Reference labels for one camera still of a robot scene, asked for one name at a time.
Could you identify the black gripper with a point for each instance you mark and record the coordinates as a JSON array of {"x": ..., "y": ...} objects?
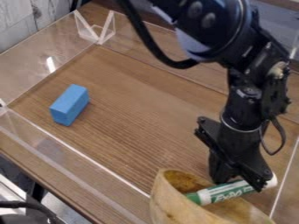
[{"x": 234, "y": 154}]

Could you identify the green and white marker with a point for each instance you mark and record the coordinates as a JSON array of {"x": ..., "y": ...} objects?
[{"x": 220, "y": 192}]

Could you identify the brown wooden bowl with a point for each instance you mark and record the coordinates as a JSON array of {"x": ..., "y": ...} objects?
[{"x": 171, "y": 208}]

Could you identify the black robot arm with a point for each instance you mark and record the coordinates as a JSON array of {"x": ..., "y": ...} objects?
[{"x": 219, "y": 31}]

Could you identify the blue foam block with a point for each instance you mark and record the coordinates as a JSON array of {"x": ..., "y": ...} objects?
[{"x": 70, "y": 104}]

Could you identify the clear acrylic tray wall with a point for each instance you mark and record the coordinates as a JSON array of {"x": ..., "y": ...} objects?
[{"x": 99, "y": 163}]

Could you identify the clear acrylic corner bracket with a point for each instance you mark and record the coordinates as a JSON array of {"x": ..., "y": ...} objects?
[{"x": 95, "y": 33}]

